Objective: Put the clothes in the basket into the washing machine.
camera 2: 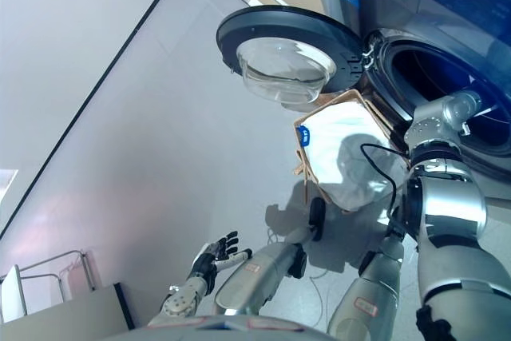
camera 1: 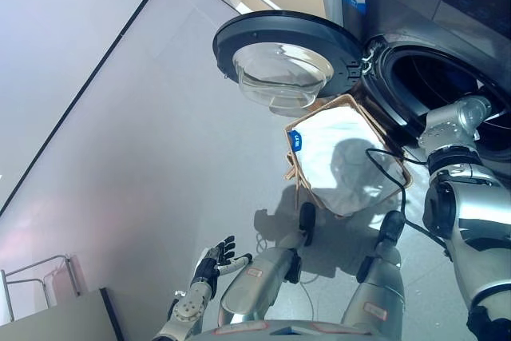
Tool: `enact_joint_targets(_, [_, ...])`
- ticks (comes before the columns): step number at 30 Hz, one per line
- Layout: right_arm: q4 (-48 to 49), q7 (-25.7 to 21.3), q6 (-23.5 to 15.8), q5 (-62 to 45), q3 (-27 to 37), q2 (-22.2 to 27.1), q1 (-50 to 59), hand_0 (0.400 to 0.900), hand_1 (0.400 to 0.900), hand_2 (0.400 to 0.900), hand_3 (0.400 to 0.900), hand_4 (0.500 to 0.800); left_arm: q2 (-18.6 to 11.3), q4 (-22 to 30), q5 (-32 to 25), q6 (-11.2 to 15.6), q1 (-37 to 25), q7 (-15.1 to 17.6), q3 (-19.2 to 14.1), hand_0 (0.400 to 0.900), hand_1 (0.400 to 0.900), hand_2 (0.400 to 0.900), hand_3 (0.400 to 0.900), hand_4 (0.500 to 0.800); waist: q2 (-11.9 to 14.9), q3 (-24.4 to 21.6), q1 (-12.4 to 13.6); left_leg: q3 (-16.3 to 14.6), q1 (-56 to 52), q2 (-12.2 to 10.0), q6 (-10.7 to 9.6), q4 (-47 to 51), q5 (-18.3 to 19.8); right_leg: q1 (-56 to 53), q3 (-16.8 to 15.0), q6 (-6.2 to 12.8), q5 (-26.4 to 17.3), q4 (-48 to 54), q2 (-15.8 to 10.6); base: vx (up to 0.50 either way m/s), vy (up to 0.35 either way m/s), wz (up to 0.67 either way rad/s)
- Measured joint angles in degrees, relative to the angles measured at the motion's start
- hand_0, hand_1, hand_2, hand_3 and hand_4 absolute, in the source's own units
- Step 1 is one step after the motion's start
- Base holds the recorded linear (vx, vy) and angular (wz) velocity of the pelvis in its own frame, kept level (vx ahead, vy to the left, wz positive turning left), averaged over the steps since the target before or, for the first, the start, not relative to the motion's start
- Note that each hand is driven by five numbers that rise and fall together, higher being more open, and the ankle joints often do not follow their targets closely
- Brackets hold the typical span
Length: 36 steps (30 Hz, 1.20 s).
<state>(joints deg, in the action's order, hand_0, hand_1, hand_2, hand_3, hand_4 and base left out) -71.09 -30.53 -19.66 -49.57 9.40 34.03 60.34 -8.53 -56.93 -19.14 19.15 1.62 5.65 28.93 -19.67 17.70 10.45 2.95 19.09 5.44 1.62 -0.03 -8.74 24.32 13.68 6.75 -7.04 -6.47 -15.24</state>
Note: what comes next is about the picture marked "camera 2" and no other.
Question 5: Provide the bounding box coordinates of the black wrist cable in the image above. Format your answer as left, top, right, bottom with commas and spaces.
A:
360, 142, 409, 239

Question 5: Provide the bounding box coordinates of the silver right robot leg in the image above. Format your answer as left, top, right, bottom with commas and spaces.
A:
326, 232, 406, 337

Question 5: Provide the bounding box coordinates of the blue liner tag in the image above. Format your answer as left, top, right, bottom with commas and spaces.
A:
295, 125, 312, 149

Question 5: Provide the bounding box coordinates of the tan wooden laundry basket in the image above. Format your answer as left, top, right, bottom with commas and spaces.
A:
291, 89, 413, 215

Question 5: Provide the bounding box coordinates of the silver metal rack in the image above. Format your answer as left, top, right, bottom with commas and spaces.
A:
0, 249, 97, 317

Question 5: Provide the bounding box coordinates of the silver robot leg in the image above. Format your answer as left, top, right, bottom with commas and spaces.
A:
212, 228, 309, 318
326, 232, 406, 337

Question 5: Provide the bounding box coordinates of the silver left robot leg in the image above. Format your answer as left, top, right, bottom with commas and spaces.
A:
212, 228, 309, 318

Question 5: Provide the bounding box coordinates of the black robot foot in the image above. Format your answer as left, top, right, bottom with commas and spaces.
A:
307, 196, 327, 243

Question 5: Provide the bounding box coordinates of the thin white floor cable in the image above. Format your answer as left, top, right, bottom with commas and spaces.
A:
266, 227, 333, 319

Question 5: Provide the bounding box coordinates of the white flat board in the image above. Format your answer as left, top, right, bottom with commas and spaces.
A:
0, 282, 136, 341

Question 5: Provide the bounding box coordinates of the white fabric basket liner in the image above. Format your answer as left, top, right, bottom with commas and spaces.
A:
297, 100, 410, 212

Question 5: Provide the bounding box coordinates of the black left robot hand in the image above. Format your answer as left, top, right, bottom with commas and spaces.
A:
190, 230, 254, 283

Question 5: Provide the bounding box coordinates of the grey front-load washing machine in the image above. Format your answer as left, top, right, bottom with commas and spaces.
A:
327, 0, 511, 199

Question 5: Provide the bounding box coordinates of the round glass washer door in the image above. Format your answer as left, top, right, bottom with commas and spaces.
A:
215, 4, 366, 109

